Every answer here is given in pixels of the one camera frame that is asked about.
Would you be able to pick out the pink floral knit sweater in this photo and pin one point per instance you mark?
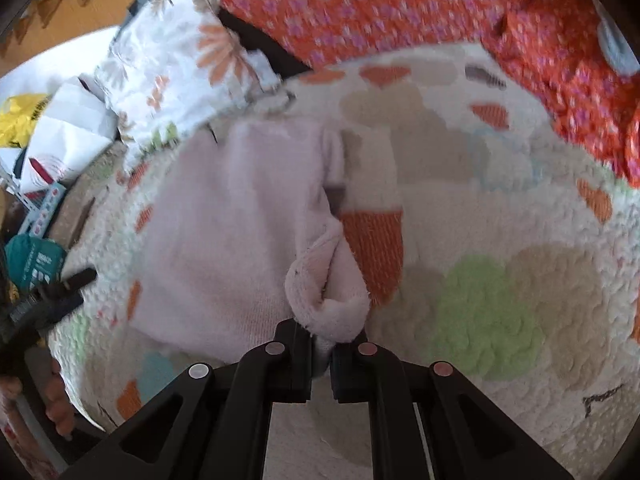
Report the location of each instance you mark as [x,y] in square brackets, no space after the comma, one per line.
[225,240]

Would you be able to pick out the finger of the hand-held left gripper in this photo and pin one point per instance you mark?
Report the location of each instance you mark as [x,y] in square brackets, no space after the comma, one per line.
[62,306]
[80,279]

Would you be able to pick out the yellow plastic bag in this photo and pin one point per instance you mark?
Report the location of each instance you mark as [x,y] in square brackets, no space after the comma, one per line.
[20,120]

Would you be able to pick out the person's left hand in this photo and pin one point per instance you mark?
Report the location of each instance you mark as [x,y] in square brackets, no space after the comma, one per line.
[57,400]

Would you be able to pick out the teal cardboard box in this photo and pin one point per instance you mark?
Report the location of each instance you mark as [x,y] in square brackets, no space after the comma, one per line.
[35,260]

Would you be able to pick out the light blue patterned box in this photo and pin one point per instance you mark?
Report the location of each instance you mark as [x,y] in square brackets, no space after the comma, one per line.
[47,207]

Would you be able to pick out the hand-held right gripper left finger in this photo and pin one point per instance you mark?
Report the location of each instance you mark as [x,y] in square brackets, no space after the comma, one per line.
[295,360]

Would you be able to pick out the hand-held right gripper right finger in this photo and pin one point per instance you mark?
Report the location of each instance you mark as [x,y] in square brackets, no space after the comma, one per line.
[345,375]

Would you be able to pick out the beige woven mat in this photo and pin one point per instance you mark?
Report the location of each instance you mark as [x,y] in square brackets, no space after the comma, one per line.
[85,195]

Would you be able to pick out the orange floral blanket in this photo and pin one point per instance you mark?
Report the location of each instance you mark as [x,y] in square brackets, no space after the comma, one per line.
[400,0]

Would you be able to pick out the white paper bag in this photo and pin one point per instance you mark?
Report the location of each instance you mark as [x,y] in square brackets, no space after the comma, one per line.
[70,125]

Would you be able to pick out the quilted patchwork blanket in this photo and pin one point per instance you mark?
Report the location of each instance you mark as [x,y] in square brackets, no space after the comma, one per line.
[500,210]

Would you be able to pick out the white floral pillow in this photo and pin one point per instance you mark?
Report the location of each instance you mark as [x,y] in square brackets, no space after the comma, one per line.
[175,60]

